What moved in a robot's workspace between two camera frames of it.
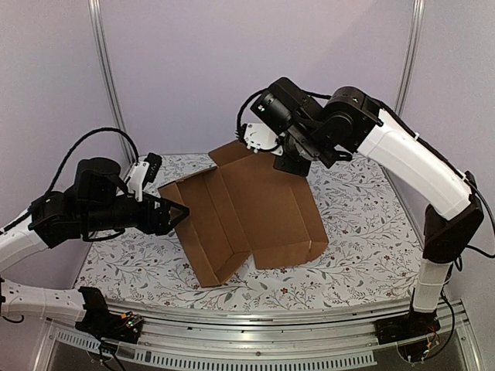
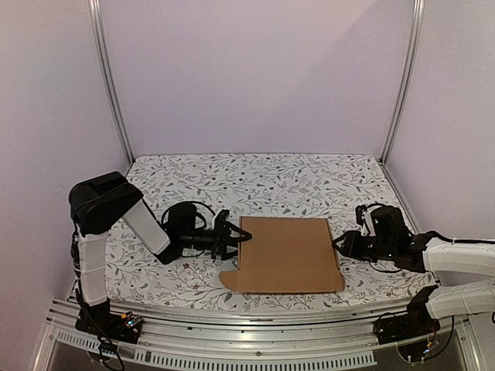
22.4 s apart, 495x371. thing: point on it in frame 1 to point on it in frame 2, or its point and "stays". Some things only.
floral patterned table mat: (375, 256) stays
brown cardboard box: (244, 205) to (285, 255)
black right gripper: (291, 165) to (363, 244)
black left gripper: (158, 226) to (222, 239)
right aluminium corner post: (418, 15) stays
